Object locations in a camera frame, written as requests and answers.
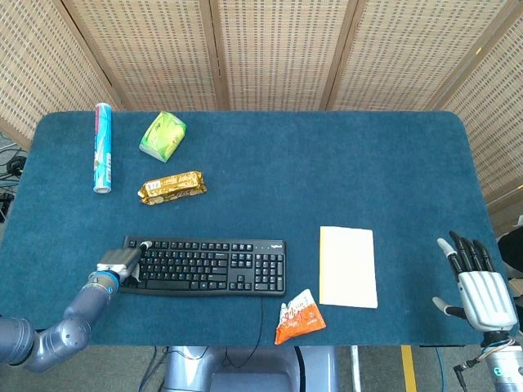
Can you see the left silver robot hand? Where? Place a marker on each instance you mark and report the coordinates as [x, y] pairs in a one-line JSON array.
[[118, 259]]

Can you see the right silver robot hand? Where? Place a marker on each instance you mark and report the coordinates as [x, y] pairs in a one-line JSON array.
[[484, 298]]

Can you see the black computer keyboard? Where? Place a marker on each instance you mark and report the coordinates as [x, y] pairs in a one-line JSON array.
[[212, 265]]

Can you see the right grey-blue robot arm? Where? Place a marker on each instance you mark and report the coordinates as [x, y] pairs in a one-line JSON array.
[[506, 367]]

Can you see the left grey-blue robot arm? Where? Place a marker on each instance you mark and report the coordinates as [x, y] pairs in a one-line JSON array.
[[61, 330]]

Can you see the black chair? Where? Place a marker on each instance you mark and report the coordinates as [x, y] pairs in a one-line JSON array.
[[510, 251]]

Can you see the gold biscuit packet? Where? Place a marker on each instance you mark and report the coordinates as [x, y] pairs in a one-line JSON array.
[[171, 188]]

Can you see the blue cling film roll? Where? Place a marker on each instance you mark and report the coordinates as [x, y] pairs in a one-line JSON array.
[[102, 151]]

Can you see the green tissue pack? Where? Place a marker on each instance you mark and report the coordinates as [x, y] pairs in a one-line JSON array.
[[161, 136]]

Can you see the white notepad with yellow spine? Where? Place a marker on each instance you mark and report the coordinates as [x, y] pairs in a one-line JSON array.
[[347, 265]]

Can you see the white table leg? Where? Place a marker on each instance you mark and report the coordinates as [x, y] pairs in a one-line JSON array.
[[356, 367]]

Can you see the grey robot torso base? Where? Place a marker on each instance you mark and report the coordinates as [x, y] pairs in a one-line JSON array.
[[253, 375]]

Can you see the blue felt table cover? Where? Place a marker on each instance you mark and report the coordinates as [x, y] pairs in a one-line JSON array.
[[286, 183]]

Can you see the orange and white snack packet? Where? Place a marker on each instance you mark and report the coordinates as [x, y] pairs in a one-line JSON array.
[[300, 320]]

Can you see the woven bamboo folding screen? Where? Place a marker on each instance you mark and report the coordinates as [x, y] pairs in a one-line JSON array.
[[278, 53]]

